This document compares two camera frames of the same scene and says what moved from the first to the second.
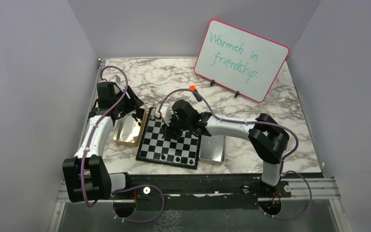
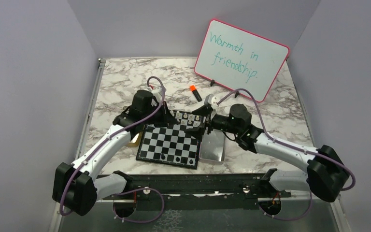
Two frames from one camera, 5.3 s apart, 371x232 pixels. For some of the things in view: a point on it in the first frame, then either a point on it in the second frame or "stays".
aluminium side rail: [90, 107] stays
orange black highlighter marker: [197, 96] stays
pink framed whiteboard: [240, 60] stays
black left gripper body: [126, 104] → [159, 118]
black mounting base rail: [200, 192] stays
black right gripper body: [176, 126] → [220, 122]
